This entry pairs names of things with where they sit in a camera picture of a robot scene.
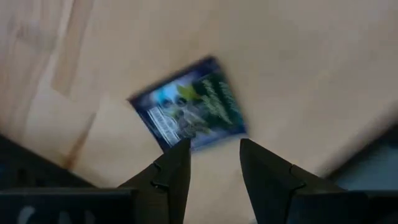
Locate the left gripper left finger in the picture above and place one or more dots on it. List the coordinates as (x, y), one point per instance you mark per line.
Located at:
(168, 186)

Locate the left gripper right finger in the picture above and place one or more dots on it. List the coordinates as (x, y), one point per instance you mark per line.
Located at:
(267, 180)

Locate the dark blackcurrant tea bag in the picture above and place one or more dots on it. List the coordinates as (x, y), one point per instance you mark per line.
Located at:
(189, 102)

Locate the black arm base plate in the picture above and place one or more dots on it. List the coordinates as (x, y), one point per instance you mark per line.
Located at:
(31, 168)

